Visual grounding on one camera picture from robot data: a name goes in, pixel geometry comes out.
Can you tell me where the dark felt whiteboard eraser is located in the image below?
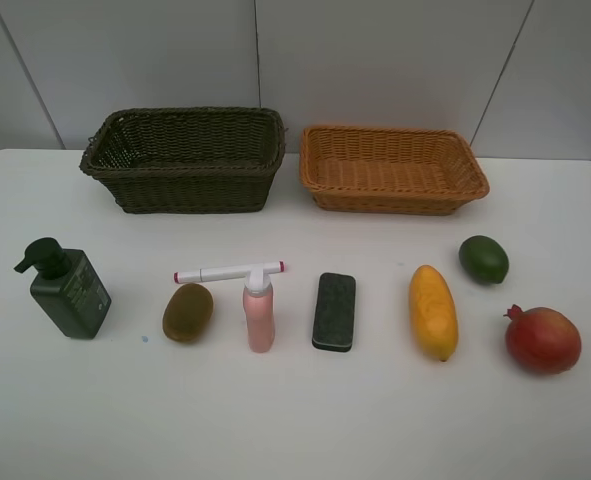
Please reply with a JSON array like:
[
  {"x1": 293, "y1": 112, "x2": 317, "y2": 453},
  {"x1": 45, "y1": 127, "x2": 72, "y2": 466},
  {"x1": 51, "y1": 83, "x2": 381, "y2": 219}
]
[{"x1": 312, "y1": 272, "x2": 356, "y2": 353}]

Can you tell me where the yellow mango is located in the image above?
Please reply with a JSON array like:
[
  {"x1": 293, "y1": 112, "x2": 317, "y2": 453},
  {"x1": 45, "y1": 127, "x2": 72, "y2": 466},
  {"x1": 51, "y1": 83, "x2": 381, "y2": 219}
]
[{"x1": 408, "y1": 265, "x2": 459, "y2": 362}]

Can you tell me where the green lime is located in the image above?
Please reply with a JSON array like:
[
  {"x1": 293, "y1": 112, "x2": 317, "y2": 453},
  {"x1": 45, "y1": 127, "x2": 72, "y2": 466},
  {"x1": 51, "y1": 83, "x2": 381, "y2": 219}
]
[{"x1": 458, "y1": 235, "x2": 510, "y2": 285}]

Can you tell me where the dark green pump bottle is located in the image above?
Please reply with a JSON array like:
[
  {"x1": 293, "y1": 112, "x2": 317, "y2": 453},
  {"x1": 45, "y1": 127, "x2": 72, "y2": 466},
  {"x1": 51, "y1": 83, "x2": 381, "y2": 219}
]
[{"x1": 14, "y1": 237, "x2": 111, "y2": 340}]

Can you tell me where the red pomegranate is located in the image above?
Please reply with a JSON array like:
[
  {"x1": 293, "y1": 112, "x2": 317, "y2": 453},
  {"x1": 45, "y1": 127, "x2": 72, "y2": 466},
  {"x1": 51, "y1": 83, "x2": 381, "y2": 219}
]
[{"x1": 504, "y1": 305, "x2": 582, "y2": 375}]

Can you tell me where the pink spray bottle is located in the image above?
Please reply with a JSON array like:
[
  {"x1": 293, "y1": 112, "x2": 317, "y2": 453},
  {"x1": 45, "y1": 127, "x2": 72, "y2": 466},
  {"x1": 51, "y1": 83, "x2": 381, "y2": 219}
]
[{"x1": 243, "y1": 266, "x2": 275, "y2": 353}]

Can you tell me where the white pink-tipped marker pen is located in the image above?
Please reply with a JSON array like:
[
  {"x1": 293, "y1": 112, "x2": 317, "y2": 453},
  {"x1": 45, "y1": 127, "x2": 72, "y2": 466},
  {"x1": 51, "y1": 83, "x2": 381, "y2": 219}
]
[{"x1": 173, "y1": 261, "x2": 286, "y2": 285}]

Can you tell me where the orange wicker basket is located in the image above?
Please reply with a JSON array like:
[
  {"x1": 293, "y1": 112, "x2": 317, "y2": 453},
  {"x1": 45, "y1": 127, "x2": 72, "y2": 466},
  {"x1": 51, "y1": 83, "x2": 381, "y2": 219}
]
[{"x1": 299, "y1": 126, "x2": 490, "y2": 216}]

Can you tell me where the brown kiwi fruit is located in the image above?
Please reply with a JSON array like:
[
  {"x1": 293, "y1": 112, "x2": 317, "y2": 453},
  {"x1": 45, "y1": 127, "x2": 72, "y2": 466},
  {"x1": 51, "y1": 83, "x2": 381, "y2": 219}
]
[{"x1": 162, "y1": 283, "x2": 214, "y2": 343}]

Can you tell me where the dark brown wicker basket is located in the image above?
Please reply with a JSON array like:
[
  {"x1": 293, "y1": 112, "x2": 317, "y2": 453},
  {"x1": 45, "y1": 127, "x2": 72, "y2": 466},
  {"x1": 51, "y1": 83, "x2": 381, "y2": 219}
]
[{"x1": 80, "y1": 107, "x2": 285, "y2": 214}]

